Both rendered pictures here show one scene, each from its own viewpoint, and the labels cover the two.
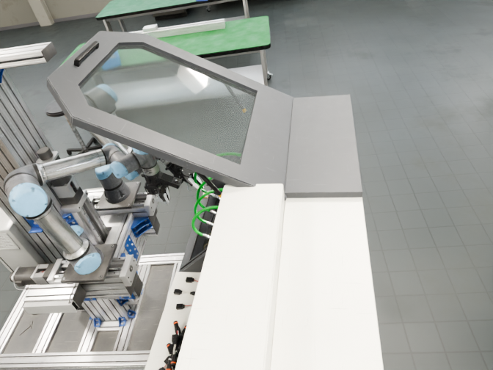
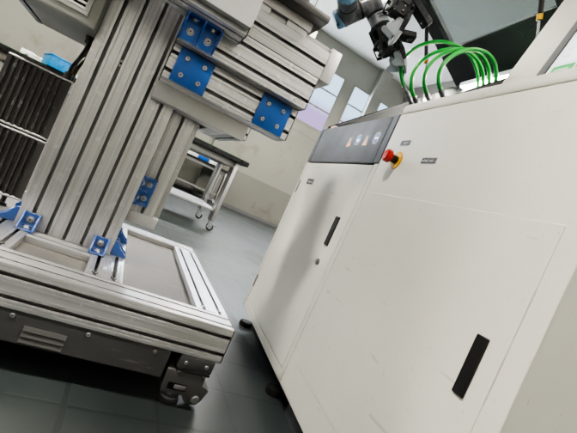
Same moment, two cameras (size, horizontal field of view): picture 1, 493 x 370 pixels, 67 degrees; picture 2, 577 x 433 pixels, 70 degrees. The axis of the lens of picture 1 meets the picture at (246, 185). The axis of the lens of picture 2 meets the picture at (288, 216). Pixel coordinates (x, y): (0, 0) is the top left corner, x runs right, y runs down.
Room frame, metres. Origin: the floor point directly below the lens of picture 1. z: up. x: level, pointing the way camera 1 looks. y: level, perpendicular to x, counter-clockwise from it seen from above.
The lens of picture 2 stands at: (0.23, 1.24, 0.56)
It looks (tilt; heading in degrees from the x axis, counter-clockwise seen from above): 1 degrees down; 327
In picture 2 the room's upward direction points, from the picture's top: 24 degrees clockwise
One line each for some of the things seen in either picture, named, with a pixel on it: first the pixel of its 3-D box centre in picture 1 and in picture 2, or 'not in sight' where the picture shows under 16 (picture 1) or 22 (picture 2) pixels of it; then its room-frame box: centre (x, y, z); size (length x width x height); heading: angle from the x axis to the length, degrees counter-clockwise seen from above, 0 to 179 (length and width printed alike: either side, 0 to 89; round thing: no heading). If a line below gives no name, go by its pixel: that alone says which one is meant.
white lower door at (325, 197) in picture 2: not in sight; (298, 246); (1.51, 0.33, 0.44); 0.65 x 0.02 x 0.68; 164
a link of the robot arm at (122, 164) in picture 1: (123, 164); not in sight; (1.37, 0.51, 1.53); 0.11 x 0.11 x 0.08; 31
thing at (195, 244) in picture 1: (201, 231); (348, 145); (1.50, 0.31, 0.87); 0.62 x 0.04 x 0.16; 164
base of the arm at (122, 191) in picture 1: (115, 189); not in sight; (1.78, 0.77, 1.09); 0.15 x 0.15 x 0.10
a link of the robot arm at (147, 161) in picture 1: (144, 155); not in sight; (1.40, 0.42, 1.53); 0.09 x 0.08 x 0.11; 121
